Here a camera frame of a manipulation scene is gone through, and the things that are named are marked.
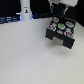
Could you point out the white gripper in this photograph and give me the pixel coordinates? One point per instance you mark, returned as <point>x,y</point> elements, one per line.
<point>56,4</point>

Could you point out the black kcup holder drawer unit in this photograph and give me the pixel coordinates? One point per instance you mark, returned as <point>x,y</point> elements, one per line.
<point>58,36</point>

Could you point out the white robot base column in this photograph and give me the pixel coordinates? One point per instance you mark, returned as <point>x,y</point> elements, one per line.
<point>26,13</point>

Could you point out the kcup in drawer back right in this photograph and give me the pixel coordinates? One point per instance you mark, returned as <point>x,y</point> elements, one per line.
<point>70,24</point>

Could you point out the kcup in drawer front left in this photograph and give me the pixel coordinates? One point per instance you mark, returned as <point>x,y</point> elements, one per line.
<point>52,27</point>

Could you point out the kcup in drawer red lid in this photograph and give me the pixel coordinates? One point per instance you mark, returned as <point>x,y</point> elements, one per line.
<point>69,34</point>

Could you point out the dark keyboard at left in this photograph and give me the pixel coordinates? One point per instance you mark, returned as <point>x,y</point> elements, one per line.
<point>9,19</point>

